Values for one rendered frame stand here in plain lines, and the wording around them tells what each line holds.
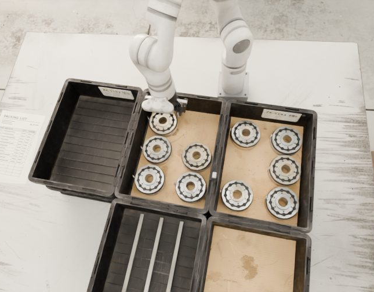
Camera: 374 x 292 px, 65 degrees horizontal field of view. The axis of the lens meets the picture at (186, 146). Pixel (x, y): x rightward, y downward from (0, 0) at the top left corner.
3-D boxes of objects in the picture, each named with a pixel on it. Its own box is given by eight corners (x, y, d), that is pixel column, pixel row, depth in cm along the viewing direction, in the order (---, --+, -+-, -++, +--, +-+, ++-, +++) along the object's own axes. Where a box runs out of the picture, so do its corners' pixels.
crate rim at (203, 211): (145, 91, 106) (143, 87, 104) (227, 101, 102) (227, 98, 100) (115, 198, 93) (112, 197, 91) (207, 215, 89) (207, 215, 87)
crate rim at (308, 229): (227, 101, 102) (227, 98, 100) (315, 113, 98) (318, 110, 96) (207, 215, 89) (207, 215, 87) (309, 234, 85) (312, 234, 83)
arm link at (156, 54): (158, 76, 66) (177, 13, 61) (126, 61, 68) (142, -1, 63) (171, 75, 72) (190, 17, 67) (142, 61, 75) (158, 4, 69)
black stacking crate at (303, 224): (225, 115, 111) (227, 99, 101) (306, 126, 107) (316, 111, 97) (208, 219, 98) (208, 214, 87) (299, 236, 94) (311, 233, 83)
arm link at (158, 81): (137, 82, 81) (163, 95, 79) (120, 46, 66) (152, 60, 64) (150, 63, 83) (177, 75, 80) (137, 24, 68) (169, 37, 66)
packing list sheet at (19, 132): (-1, 110, 133) (-2, 109, 132) (47, 113, 130) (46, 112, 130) (-27, 180, 121) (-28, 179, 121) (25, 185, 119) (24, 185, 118)
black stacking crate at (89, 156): (79, 94, 119) (66, 78, 109) (149, 103, 115) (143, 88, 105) (46, 188, 106) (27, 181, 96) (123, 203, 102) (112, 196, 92)
